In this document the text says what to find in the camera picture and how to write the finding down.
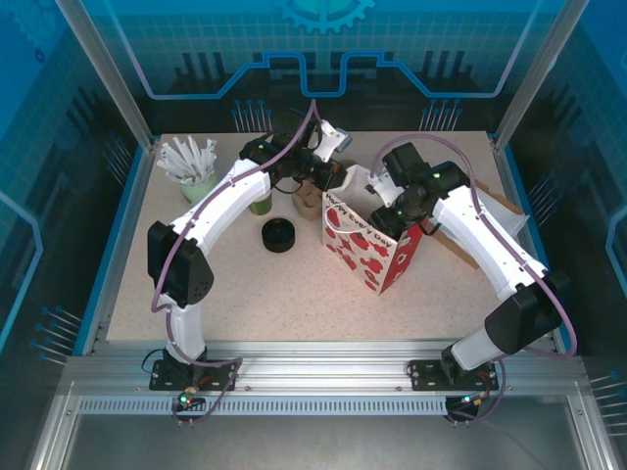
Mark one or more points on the brown pulp cup carrier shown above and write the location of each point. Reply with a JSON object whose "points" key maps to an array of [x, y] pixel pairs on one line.
{"points": [[308, 208]]}

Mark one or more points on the red white paper gift bag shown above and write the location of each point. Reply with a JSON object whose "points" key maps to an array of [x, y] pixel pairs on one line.
{"points": [[352, 245]]}

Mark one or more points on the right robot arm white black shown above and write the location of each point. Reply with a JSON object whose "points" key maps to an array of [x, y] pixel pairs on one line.
{"points": [[470, 230]]}

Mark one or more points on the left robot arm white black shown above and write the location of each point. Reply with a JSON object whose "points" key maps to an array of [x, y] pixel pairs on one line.
{"points": [[230, 196]]}

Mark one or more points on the green white paper cup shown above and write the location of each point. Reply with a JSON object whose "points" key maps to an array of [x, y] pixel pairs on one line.
{"points": [[259, 205]]}

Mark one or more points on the black plastic cup lid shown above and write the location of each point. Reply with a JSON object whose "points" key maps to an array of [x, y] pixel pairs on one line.
{"points": [[279, 235]]}

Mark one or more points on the white wrapped straw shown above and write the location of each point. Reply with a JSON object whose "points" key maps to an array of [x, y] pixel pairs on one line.
{"points": [[203, 159], [210, 154], [195, 153], [174, 157], [170, 166], [185, 154]]}

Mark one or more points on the pale green straw holder cup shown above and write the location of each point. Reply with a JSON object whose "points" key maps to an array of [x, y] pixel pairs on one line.
{"points": [[196, 191]]}

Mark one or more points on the small LED circuit board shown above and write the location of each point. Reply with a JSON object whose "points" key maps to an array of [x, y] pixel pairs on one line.
{"points": [[185, 400], [472, 400]]}

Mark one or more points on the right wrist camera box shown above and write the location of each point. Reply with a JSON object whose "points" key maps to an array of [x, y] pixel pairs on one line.
{"points": [[379, 188]]}

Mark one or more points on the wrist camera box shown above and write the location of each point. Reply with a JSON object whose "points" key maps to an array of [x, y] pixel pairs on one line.
{"points": [[333, 139], [379, 188]]}

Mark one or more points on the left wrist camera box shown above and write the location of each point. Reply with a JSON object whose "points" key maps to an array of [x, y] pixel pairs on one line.
{"points": [[333, 139]]}

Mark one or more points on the aluminium side rail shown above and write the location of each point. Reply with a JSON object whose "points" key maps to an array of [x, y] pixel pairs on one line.
{"points": [[137, 196], [510, 196]]}

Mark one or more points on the aluminium frame post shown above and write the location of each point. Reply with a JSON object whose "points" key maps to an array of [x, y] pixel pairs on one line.
{"points": [[534, 83], [112, 83]]}

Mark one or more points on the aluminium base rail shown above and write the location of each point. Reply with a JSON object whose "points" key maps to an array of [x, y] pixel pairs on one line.
{"points": [[318, 367]]}

